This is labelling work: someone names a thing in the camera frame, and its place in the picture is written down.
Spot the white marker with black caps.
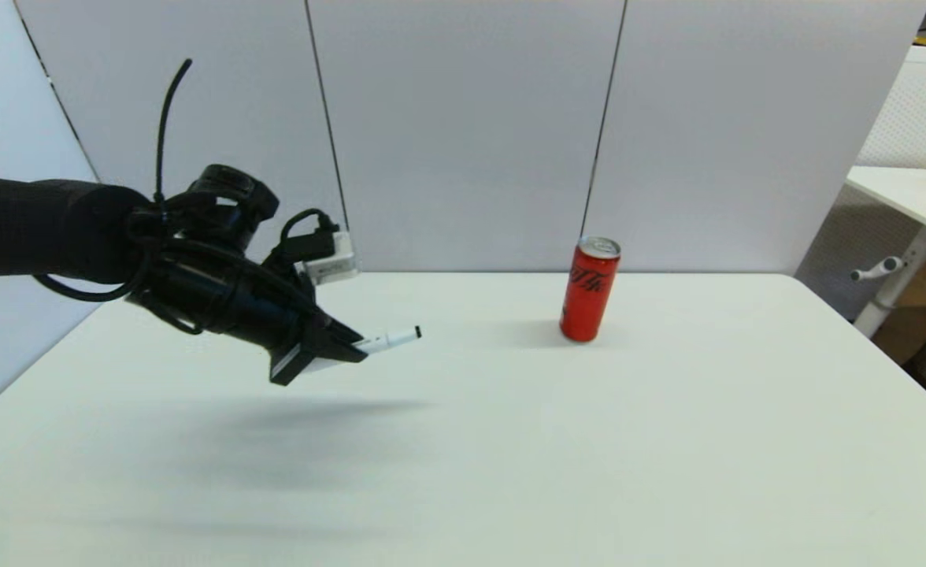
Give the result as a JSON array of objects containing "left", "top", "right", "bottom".
[{"left": 353, "top": 325, "right": 423, "bottom": 354}]

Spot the red soda can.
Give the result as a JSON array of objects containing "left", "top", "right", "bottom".
[{"left": 559, "top": 235, "right": 621, "bottom": 343}]

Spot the white side table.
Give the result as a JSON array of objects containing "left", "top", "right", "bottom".
[{"left": 845, "top": 165, "right": 926, "bottom": 339}]

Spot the brown cardboard box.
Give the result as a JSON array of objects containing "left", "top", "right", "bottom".
[{"left": 871, "top": 262, "right": 926, "bottom": 367}]

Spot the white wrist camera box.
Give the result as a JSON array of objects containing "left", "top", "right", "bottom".
[{"left": 277, "top": 228, "right": 358, "bottom": 285}]

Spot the black camera cable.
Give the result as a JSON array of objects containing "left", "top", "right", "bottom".
[{"left": 277, "top": 208, "right": 339, "bottom": 261}]

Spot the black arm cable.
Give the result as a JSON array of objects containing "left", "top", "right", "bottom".
[{"left": 31, "top": 57, "right": 318, "bottom": 335}]

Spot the white table crank handle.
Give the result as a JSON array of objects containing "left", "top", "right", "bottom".
[{"left": 850, "top": 257, "right": 903, "bottom": 284}]

